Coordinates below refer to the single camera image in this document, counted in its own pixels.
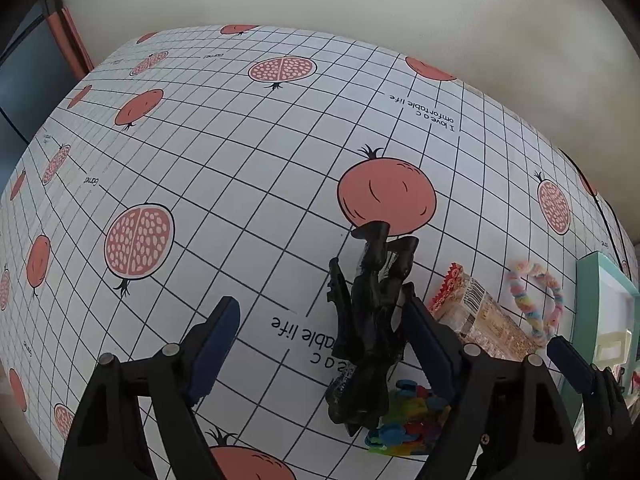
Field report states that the pastel braided hair tie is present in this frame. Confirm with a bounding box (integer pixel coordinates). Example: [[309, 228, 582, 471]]
[[504, 259, 565, 345]]

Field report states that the black cable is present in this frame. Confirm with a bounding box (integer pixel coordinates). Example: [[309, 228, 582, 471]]
[[560, 148, 634, 281]]

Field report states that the cream hair claw clip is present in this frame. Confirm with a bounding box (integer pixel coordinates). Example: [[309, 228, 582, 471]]
[[593, 330, 632, 368]]

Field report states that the colourful sunflower hair tie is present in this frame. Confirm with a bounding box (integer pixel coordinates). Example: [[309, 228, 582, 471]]
[[363, 378, 452, 458]]

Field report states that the black hair claw clip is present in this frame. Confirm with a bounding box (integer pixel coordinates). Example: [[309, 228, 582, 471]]
[[324, 220, 419, 436]]

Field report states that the clear toothpick box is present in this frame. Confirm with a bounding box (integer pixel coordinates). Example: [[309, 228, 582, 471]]
[[427, 262, 537, 361]]

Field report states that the pomegranate grid tablecloth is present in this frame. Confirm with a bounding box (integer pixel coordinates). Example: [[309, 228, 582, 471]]
[[1, 25, 638, 479]]

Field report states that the teal shallow box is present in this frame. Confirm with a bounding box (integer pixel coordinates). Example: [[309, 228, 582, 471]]
[[556, 251, 640, 453]]

